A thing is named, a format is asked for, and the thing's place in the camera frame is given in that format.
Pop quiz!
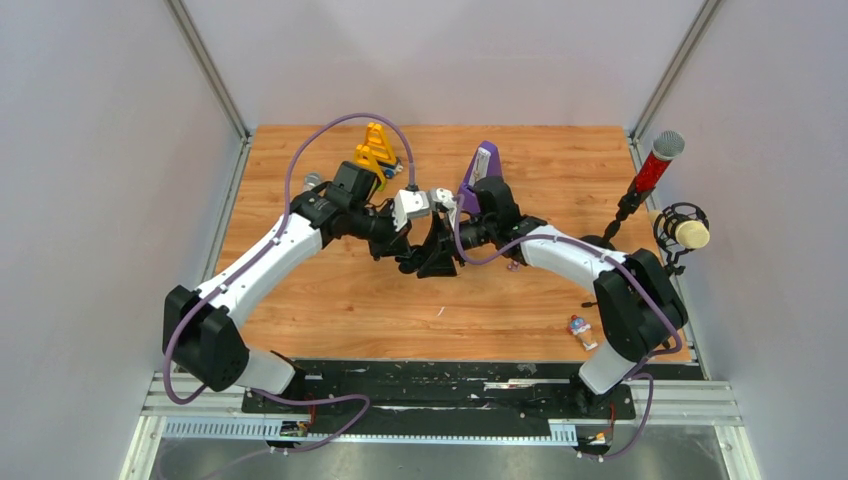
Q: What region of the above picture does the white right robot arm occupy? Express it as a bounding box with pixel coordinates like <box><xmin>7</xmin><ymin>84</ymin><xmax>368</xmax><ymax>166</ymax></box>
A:
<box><xmin>392</xmin><ymin>176</ymin><xmax>689</xmax><ymax>418</ymax></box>

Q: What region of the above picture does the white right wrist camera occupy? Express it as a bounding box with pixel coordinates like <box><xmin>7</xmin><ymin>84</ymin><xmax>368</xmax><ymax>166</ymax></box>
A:
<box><xmin>427</xmin><ymin>188</ymin><xmax>457</xmax><ymax>214</ymax></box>

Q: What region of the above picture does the beige microphone in shock mount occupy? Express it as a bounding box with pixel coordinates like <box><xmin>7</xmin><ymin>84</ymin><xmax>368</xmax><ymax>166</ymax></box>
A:
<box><xmin>648</xmin><ymin>202</ymin><xmax>711</xmax><ymax>276</ymax></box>

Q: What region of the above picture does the red microphone on stand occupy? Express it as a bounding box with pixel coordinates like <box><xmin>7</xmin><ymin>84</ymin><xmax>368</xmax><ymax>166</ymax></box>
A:
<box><xmin>581</xmin><ymin>130</ymin><xmax>685</xmax><ymax>249</ymax></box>

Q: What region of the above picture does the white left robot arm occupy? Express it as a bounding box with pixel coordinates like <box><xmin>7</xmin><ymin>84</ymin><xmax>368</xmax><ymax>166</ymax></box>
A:
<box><xmin>163</xmin><ymin>162</ymin><xmax>432</xmax><ymax>413</ymax></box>

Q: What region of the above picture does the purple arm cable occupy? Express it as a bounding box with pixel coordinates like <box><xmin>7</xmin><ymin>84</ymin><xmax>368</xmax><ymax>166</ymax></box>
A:
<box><xmin>451</xmin><ymin>193</ymin><xmax>684</xmax><ymax>462</ymax></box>
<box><xmin>162</xmin><ymin>112</ymin><xmax>417</xmax><ymax>458</ymax></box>

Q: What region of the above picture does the yellow toy block on car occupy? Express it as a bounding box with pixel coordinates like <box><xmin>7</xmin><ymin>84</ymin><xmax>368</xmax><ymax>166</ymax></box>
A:
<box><xmin>364</xmin><ymin>122</ymin><xmax>403</xmax><ymax>179</ymax></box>

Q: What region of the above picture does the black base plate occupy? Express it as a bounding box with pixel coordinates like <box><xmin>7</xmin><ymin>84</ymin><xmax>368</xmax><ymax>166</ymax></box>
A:
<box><xmin>241</xmin><ymin>359</ymin><xmax>638</xmax><ymax>437</ymax></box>

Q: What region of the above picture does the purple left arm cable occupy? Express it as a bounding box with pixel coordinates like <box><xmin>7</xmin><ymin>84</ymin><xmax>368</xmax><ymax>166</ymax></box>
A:
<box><xmin>162</xmin><ymin>112</ymin><xmax>417</xmax><ymax>458</ymax></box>

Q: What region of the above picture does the purple metronome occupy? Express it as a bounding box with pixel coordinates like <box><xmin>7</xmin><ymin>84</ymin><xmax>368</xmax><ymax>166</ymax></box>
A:
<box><xmin>458</xmin><ymin>141</ymin><xmax>502</xmax><ymax>214</ymax></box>

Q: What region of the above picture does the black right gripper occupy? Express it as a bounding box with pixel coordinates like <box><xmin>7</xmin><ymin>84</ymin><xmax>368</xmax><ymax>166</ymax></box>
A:
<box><xmin>414</xmin><ymin>212</ymin><xmax>496</xmax><ymax>280</ymax></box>

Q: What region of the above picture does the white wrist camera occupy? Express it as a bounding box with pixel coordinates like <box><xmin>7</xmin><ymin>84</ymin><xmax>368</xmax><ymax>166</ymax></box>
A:
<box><xmin>392</xmin><ymin>189</ymin><xmax>432</xmax><ymax>232</ymax></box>
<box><xmin>427</xmin><ymin>188</ymin><xmax>457</xmax><ymax>214</ymax></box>

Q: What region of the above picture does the small toy figure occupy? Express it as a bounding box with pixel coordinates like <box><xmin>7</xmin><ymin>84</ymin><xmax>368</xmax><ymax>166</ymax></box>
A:
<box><xmin>568</xmin><ymin>315</ymin><xmax>598</xmax><ymax>351</ymax></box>

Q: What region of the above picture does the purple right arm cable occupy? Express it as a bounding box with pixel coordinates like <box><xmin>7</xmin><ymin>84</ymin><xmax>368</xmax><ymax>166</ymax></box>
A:
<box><xmin>451</xmin><ymin>193</ymin><xmax>684</xmax><ymax>462</ymax></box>

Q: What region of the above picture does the yellow toy block tower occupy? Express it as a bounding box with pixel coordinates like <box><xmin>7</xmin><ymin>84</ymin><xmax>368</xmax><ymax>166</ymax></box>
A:
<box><xmin>353</xmin><ymin>144</ymin><xmax>387</xmax><ymax>191</ymax></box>

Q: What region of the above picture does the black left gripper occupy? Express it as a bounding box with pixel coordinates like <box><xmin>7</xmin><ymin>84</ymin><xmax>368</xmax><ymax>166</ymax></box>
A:
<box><xmin>348</xmin><ymin>199</ymin><xmax>412</xmax><ymax>262</ymax></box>

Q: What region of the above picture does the silver glitter microphone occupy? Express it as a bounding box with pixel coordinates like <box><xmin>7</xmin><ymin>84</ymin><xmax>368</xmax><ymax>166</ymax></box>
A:
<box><xmin>302</xmin><ymin>172</ymin><xmax>324</xmax><ymax>192</ymax></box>

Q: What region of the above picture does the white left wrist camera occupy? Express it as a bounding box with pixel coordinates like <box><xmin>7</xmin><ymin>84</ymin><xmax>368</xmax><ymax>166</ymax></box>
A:
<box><xmin>392</xmin><ymin>189</ymin><xmax>432</xmax><ymax>232</ymax></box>

